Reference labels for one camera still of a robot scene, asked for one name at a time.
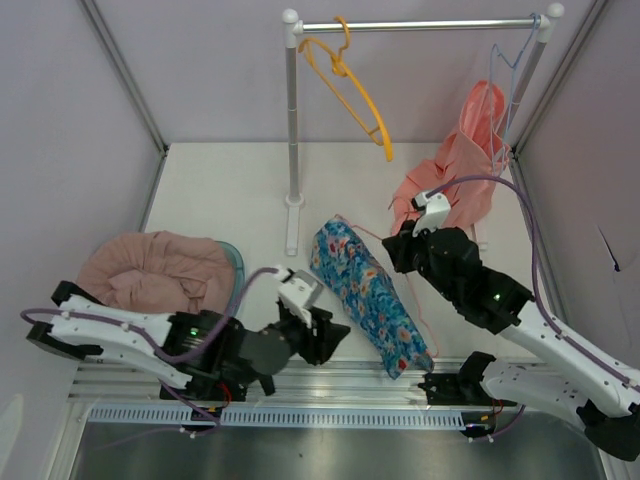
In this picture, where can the salmon pink skirt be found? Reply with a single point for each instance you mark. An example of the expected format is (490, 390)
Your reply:
(473, 147)

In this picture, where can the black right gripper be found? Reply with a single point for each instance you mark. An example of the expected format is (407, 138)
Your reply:
(400, 245)

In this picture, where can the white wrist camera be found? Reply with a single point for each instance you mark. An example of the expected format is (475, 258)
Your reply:
(298, 292)
(432, 208)

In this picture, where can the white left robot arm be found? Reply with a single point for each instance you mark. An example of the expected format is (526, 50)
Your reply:
(202, 356)

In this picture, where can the aluminium mounting rail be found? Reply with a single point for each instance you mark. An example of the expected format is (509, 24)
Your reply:
(333, 385)

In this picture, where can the blue floral garment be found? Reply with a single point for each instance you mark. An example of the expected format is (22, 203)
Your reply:
(341, 260)

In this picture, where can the white slotted cable duct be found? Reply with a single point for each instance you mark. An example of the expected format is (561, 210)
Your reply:
(281, 417)

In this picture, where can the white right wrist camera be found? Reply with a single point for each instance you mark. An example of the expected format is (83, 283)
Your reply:
(432, 208)

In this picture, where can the pink wire hanger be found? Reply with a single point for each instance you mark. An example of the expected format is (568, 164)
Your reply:
(434, 350)

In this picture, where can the orange plastic hanger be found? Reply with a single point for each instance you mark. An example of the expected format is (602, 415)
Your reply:
(330, 66)

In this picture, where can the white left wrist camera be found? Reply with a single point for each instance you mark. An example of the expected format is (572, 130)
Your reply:
(298, 292)

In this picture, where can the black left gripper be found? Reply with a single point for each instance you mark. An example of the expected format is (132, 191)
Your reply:
(319, 347)

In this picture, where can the white and silver clothes rack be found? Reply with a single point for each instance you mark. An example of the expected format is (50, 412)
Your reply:
(334, 38)

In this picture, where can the dusty pink pleated garment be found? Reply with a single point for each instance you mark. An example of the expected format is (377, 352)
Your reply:
(159, 272)

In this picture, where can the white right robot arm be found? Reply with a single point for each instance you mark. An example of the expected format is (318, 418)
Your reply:
(590, 389)

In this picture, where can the teal plastic basket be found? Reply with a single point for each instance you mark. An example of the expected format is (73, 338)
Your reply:
(238, 265)

